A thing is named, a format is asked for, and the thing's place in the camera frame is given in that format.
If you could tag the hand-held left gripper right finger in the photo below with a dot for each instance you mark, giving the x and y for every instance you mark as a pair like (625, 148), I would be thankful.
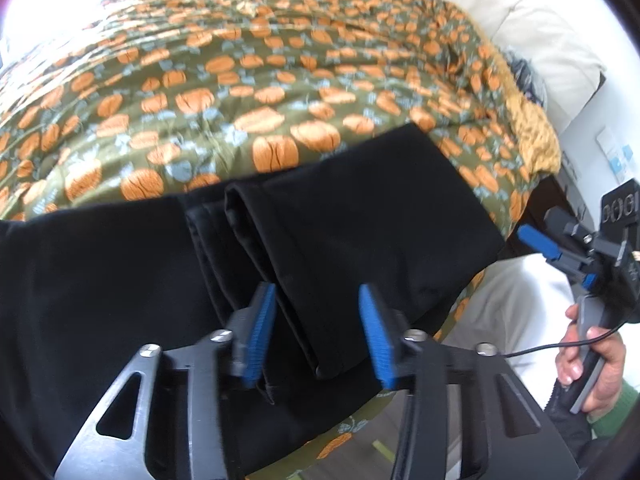
(377, 340)

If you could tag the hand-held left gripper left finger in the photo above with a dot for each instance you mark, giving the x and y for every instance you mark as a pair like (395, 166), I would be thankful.
(260, 335)

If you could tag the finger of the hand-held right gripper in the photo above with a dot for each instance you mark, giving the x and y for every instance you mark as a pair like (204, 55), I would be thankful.
(589, 281)
(537, 242)

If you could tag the black pants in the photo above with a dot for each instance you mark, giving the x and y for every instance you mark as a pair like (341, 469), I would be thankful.
(350, 210)

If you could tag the person's right forearm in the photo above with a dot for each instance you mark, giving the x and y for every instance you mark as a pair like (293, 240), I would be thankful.
(620, 410)

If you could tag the person's right hand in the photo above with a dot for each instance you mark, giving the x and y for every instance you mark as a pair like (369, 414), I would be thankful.
(612, 360)

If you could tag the dark wooden furniture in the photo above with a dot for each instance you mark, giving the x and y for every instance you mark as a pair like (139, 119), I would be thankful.
(542, 195)

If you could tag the white bed sheet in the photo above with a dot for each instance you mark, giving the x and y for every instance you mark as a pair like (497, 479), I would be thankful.
(510, 320)

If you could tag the white box with blue label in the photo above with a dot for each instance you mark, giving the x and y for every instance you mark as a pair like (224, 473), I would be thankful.
(615, 152)

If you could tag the person's black clothing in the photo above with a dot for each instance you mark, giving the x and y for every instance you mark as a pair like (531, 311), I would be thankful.
(575, 440)

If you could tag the grey patterned cloth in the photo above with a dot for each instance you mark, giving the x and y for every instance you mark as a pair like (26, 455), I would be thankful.
(525, 72)

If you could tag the white pillow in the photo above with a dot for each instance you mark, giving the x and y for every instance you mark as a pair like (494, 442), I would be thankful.
(525, 10)

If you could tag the green orange-print blanket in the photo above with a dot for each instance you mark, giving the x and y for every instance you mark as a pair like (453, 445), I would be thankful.
(250, 60)

